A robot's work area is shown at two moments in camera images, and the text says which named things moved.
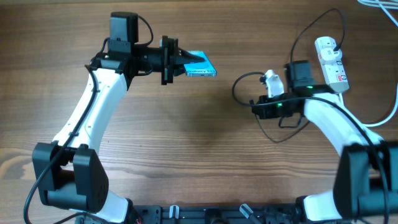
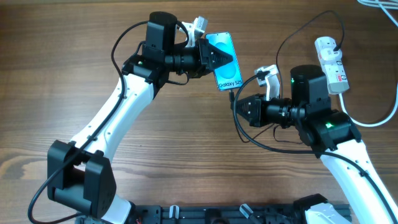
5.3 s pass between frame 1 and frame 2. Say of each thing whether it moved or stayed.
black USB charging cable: moved
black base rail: stayed
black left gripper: moved
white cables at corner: stayed
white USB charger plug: stayed
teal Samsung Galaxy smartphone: moved
